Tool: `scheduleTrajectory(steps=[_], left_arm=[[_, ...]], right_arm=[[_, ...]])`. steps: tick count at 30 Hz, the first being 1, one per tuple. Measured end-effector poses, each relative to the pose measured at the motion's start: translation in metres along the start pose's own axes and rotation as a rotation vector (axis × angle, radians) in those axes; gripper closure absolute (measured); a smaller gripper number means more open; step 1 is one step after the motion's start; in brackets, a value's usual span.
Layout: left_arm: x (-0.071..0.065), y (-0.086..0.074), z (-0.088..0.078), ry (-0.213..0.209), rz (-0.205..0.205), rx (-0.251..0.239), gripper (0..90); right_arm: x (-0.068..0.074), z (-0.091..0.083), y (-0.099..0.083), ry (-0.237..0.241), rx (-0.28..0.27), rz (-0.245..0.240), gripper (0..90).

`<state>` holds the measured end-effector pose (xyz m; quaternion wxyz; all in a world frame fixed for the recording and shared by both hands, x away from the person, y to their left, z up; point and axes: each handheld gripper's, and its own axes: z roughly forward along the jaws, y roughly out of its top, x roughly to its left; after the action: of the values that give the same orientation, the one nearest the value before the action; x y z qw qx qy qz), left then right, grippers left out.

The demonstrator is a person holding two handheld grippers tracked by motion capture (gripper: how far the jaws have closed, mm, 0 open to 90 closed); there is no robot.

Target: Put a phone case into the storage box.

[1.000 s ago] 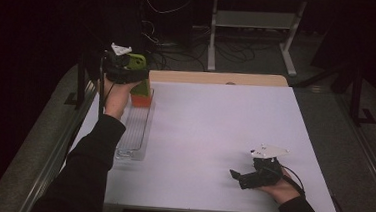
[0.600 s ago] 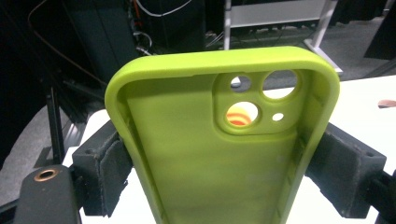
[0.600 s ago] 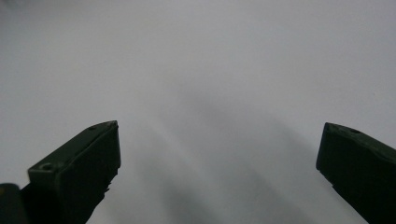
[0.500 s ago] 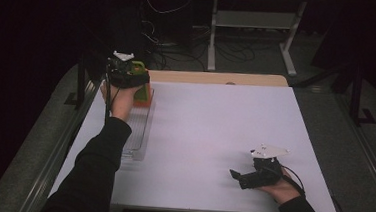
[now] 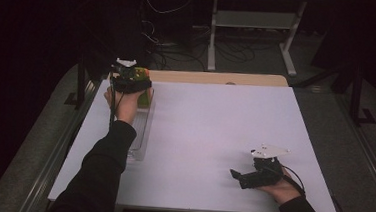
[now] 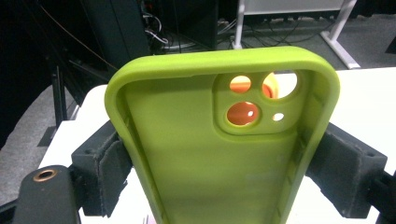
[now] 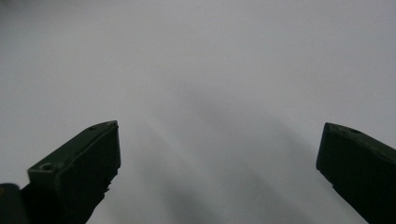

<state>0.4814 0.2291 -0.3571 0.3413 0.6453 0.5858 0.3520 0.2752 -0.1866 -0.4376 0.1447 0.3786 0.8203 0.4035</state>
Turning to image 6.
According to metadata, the white metal desk frame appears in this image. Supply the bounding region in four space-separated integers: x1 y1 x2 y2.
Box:
233 0 362 70

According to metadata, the black metal stand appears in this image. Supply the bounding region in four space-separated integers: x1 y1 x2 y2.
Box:
36 64 68 147

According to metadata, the dark upright panel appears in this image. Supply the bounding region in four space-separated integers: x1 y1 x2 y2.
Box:
81 0 151 69

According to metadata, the white cable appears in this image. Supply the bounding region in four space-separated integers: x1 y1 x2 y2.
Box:
142 13 170 45

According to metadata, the black computer tower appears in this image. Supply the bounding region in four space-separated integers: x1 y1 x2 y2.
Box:
160 0 219 51

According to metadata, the tangle of black floor cables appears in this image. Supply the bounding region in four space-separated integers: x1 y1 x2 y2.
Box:
218 17 339 45

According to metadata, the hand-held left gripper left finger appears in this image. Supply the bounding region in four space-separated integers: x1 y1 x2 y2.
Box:
70 119 134 218

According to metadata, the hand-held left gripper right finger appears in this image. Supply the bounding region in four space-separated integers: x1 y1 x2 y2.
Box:
304 122 389 219

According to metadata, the green phone case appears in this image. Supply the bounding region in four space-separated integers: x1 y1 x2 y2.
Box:
104 46 341 224

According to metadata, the orange phone case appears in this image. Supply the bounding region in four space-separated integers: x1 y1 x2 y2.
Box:
226 81 276 127

